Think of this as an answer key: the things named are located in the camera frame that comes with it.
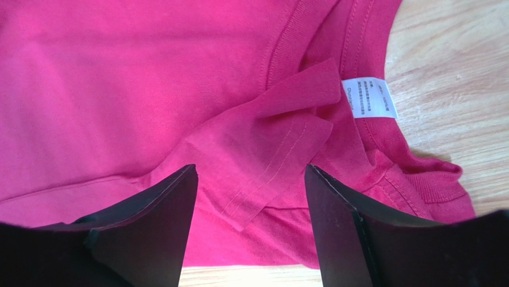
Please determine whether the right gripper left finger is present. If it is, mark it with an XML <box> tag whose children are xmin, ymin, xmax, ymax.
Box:
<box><xmin>1</xmin><ymin>164</ymin><xmax>198</xmax><ymax>286</ymax></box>

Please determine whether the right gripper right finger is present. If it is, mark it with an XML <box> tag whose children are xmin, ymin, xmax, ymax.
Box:
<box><xmin>305</xmin><ymin>165</ymin><xmax>508</xmax><ymax>286</ymax></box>

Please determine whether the magenta t shirt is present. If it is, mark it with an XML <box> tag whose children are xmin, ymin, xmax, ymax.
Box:
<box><xmin>1</xmin><ymin>1</ymin><xmax>475</xmax><ymax>268</ymax></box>

